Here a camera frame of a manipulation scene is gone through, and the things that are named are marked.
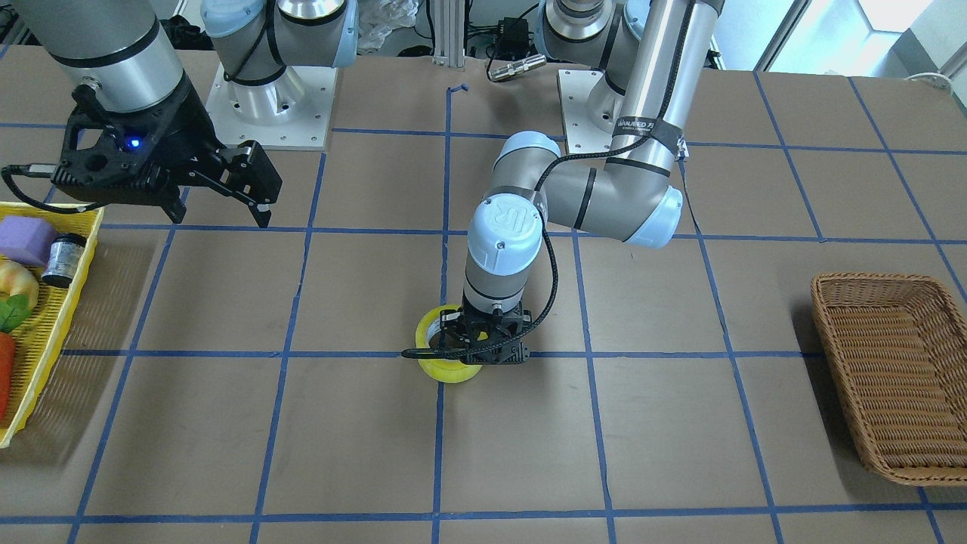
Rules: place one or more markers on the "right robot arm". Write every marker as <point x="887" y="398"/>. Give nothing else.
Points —
<point x="122" y="49"/>

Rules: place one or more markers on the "brown wicker basket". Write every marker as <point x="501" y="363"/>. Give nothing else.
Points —
<point x="896" y="347"/>

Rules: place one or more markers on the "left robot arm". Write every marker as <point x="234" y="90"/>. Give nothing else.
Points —
<point x="651" y="54"/>

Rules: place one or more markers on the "aluminium frame post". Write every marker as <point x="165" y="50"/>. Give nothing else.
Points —
<point x="449" y="19"/>

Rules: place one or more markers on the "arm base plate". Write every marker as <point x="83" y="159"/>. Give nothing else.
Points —
<point x="291" y="113"/>
<point x="589" y="108"/>

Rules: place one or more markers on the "toy carrot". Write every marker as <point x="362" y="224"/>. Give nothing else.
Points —
<point x="7" y="361"/>

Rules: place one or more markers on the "small dark jar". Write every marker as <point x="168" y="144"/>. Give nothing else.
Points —
<point x="64" y="260"/>

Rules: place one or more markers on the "toy croissant bread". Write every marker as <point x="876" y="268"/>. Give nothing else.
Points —
<point x="16" y="279"/>

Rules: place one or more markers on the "purple sponge block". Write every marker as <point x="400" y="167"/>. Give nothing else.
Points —
<point x="27" y="240"/>

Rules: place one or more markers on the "yellow plastic basket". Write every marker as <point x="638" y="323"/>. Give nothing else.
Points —
<point x="39" y="340"/>

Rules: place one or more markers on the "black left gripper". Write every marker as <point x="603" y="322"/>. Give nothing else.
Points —
<point x="453" y="329"/>

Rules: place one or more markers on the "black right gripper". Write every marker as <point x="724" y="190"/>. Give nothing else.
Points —
<point x="183" y="130"/>

